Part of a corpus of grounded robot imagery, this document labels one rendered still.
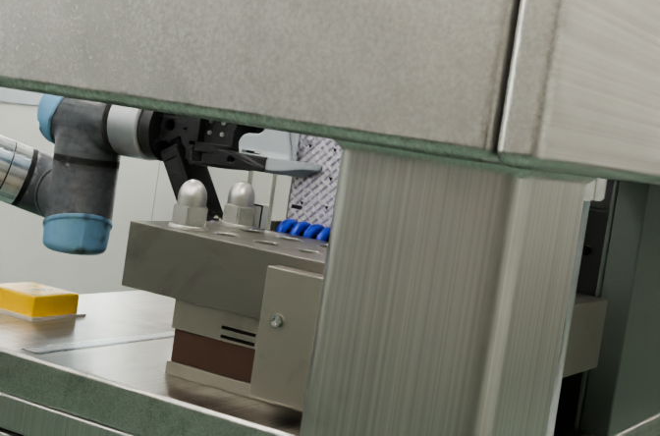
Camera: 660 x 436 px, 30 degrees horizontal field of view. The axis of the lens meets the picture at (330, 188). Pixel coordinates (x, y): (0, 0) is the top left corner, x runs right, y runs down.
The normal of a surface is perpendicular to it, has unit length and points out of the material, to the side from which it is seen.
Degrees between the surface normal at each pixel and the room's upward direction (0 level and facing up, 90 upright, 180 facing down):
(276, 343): 90
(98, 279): 90
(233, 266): 90
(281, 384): 90
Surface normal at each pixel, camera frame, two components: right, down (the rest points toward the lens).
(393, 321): -0.50, -0.03
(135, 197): 0.86, 0.15
